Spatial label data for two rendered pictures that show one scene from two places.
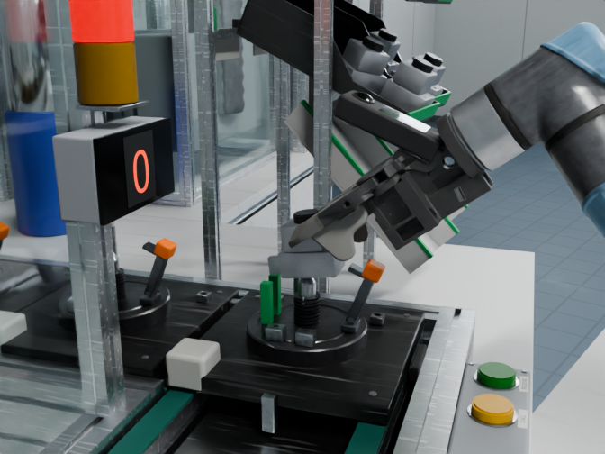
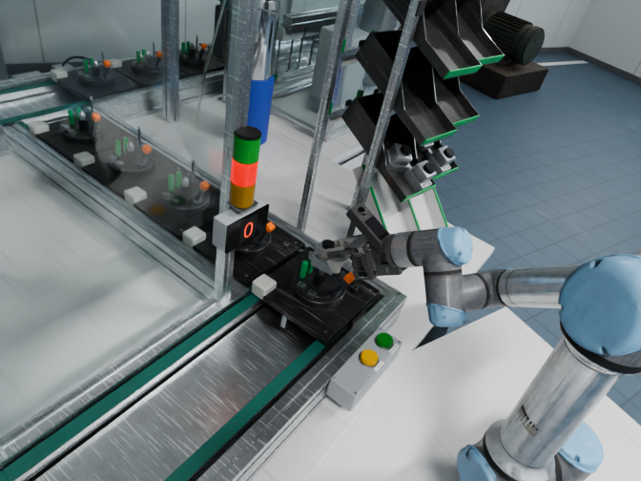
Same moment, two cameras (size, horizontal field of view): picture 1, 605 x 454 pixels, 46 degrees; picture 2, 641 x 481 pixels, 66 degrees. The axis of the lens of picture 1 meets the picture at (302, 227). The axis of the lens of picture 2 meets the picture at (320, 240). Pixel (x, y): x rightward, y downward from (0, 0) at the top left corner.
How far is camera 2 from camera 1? 55 cm
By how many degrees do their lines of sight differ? 23
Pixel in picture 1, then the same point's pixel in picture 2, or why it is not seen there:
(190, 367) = (259, 290)
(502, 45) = not seen: outside the picture
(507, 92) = (413, 244)
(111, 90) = (240, 203)
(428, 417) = (343, 349)
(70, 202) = (216, 240)
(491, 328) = not seen: hidden behind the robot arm
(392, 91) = (409, 176)
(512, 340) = not seen: hidden behind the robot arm
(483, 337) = (421, 298)
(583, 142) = (431, 282)
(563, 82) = (434, 254)
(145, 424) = (235, 308)
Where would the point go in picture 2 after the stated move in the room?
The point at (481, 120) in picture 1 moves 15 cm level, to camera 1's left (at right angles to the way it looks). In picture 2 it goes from (400, 250) to (331, 225)
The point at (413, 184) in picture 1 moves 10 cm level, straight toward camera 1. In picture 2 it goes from (369, 258) to (350, 282)
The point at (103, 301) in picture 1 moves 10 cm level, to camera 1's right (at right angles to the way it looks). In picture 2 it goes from (227, 264) to (267, 281)
